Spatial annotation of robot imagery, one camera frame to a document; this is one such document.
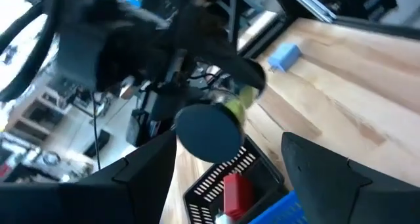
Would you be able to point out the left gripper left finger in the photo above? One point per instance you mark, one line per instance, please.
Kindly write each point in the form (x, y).
(98, 201)

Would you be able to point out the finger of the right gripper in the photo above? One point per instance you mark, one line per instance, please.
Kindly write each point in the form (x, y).
(229, 68)

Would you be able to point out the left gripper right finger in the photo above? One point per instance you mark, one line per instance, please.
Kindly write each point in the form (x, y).
(344, 197)

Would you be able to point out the light blue charger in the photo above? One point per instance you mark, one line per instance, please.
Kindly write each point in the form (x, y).
(283, 57)

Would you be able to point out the green sand timer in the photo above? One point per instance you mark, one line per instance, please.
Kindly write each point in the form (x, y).
(208, 133)

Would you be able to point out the red charger block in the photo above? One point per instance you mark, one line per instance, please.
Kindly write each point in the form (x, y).
(238, 196)

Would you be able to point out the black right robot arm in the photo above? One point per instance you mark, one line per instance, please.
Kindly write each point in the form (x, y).
(98, 0)

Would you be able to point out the blue slotted basket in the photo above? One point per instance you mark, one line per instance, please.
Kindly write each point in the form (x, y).
(279, 211)

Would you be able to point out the black slotted basket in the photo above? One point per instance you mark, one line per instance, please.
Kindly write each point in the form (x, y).
(210, 184)

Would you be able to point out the small white charger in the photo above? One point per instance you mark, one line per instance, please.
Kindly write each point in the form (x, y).
(223, 219)

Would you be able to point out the silver metal bracket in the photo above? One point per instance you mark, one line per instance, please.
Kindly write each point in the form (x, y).
(311, 5)

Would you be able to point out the black aluminium table frame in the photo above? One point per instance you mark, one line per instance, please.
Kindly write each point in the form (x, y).
(377, 27)

